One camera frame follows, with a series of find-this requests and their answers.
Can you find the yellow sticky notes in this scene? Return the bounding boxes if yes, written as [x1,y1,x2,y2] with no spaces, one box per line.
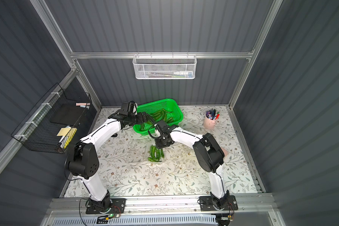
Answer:
[57,127,72,137]

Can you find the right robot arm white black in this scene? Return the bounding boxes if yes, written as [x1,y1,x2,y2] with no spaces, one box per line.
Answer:
[152,120,229,210]

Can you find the green plastic basket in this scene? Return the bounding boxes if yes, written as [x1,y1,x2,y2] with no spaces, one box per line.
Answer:
[133,98,184,136]

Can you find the pink case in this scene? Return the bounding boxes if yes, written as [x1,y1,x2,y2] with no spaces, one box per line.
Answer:
[222,148,228,158]

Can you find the pink pen cup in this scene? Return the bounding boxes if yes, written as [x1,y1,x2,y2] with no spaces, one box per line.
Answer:
[203,108,220,130]

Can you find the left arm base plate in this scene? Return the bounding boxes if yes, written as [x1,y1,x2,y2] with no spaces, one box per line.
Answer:
[85,198,127,214]

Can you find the black wire wall basket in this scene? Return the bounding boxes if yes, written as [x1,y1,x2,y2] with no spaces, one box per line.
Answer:
[11,86,96,154]

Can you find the green pepper long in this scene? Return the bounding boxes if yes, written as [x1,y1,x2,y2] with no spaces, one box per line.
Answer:
[162,108,173,114]

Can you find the black notebook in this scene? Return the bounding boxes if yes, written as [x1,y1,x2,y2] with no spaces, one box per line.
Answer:
[50,104,87,126]

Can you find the clear pepper container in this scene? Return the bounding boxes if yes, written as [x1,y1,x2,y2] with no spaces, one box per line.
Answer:
[146,143,165,163]

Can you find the white wire wall basket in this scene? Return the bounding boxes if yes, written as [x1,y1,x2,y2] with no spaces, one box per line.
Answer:
[132,54,197,80]

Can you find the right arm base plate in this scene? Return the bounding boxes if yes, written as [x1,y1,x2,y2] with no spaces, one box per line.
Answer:
[197,195,238,211]

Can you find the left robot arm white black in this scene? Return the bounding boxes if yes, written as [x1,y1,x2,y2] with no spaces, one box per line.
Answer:
[65,101,155,212]

